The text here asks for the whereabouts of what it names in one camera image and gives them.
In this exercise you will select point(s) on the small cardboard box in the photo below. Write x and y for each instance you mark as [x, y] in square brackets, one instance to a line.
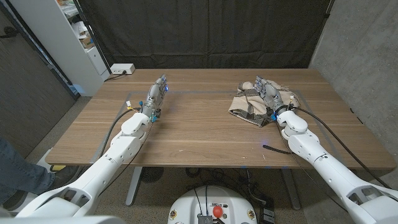
[87, 42]

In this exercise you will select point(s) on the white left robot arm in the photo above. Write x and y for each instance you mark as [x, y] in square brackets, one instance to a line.
[118, 152]

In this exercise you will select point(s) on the red emergency stop button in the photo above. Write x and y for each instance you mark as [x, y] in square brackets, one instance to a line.
[217, 211]

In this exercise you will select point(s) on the person leg in jeans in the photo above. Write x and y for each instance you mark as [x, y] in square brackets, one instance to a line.
[18, 174]

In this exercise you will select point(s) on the beige plaid scarf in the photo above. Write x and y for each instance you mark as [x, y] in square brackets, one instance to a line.
[248, 104]

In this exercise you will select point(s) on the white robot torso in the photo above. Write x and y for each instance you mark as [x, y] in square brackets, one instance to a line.
[186, 205]

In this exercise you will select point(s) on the white floor panel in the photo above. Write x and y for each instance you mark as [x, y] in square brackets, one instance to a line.
[43, 161]

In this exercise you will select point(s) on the black floor power strip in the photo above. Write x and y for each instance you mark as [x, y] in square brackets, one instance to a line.
[267, 214]

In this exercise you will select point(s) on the white shelf cabinet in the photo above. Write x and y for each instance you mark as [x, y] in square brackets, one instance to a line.
[59, 40]

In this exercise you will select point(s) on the black round floor fan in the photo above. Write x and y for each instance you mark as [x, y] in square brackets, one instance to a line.
[152, 174]

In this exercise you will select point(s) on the black curtain backdrop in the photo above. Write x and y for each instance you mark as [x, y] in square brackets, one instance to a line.
[202, 31]

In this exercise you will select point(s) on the black stand pole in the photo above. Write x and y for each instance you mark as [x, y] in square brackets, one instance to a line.
[93, 40]

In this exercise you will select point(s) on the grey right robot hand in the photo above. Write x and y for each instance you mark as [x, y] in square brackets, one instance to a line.
[272, 95]

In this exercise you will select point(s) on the white power outlet box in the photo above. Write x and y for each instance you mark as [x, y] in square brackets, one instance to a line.
[122, 68]

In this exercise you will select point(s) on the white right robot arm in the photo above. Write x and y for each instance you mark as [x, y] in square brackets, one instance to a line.
[314, 152]

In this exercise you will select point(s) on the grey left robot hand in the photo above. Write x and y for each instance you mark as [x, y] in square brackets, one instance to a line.
[154, 98]

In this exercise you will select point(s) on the dark work shoe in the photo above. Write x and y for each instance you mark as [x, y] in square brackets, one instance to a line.
[14, 200]
[66, 174]

